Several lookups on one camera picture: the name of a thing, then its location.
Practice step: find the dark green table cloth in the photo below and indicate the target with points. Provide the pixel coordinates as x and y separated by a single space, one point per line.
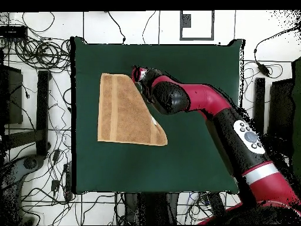
188 153

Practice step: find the grey square floor frame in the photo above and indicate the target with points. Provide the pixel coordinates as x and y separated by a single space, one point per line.
197 38

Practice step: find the dark grey square plate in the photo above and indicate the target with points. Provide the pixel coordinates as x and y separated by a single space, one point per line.
186 21

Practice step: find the small black power adapter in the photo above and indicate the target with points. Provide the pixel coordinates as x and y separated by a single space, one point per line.
55 185
56 155

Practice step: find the tan terry towel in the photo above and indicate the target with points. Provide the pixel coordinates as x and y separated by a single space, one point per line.
127 113

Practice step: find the black stand foot bar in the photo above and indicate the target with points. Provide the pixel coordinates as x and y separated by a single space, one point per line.
259 103
42 113

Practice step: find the grey stand base with caster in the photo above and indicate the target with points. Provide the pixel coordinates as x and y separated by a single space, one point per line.
30 163

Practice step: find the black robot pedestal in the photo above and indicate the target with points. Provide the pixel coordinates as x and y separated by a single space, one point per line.
152 209

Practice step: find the black power adapter brick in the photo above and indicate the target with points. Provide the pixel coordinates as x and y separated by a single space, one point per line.
263 68

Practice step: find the long black power strip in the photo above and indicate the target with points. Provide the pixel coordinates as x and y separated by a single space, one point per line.
68 179

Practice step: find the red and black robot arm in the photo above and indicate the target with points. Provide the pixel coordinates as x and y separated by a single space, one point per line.
207 96

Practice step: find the black rectangular floor box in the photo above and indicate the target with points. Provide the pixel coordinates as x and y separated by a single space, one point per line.
215 202

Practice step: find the black equipment box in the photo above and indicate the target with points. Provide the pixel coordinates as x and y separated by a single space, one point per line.
13 98
281 106

